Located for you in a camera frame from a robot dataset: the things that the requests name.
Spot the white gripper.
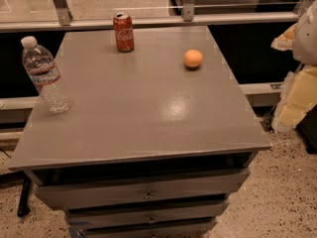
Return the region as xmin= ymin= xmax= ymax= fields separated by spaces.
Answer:
xmin=270 ymin=0 xmax=317 ymax=132

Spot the red coke can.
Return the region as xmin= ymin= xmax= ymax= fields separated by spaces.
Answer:
xmin=113 ymin=12 xmax=135 ymax=53

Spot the orange fruit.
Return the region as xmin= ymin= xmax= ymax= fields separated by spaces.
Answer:
xmin=184 ymin=50 xmax=203 ymax=68

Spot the grey drawer cabinet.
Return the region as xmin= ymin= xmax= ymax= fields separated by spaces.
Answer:
xmin=7 ymin=25 xmax=272 ymax=238

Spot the middle grey drawer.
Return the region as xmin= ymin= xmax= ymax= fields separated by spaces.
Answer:
xmin=65 ymin=200 xmax=229 ymax=229

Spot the grey drawer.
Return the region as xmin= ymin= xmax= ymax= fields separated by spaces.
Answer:
xmin=35 ymin=168 xmax=250 ymax=210
xmin=65 ymin=200 xmax=229 ymax=229
xmin=82 ymin=217 xmax=215 ymax=238

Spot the bottom grey drawer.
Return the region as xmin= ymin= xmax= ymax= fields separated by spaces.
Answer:
xmin=82 ymin=217 xmax=215 ymax=238

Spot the top grey drawer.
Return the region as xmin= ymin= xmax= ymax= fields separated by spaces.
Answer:
xmin=35 ymin=168 xmax=250 ymax=210

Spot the clear plastic water bottle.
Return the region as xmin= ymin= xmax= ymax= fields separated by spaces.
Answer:
xmin=21 ymin=36 xmax=71 ymax=113

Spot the black stand leg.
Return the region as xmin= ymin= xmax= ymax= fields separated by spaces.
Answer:
xmin=17 ymin=178 xmax=32 ymax=217

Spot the metal railing frame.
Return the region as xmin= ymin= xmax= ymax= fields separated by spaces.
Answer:
xmin=0 ymin=0 xmax=314 ymax=33

